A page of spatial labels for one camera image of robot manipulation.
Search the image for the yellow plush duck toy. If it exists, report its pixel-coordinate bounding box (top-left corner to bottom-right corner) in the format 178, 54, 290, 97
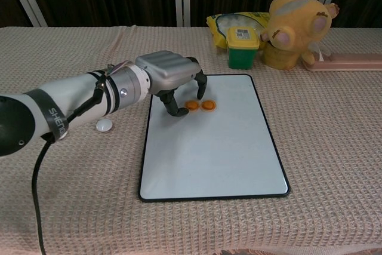
260, 0, 341, 65

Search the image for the pink waffle tablecloth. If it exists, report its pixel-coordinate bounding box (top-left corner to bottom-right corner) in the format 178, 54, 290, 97
0, 25, 382, 255

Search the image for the green container yellow lid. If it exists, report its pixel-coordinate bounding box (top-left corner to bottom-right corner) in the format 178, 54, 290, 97
226, 26, 260, 70

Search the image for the yellow snack bag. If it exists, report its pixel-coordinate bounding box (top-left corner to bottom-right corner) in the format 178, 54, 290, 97
206, 11, 271, 50

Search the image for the long pink box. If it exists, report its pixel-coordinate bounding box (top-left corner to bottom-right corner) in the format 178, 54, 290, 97
301, 53, 382, 72

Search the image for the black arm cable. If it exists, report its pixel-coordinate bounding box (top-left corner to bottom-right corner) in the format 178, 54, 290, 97
31, 71, 110, 255

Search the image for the black framed whiteboard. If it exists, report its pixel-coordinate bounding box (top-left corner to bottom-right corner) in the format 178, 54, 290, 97
137, 73, 291, 202

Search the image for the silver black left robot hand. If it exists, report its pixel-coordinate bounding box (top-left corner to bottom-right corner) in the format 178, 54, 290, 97
134, 50, 208, 118

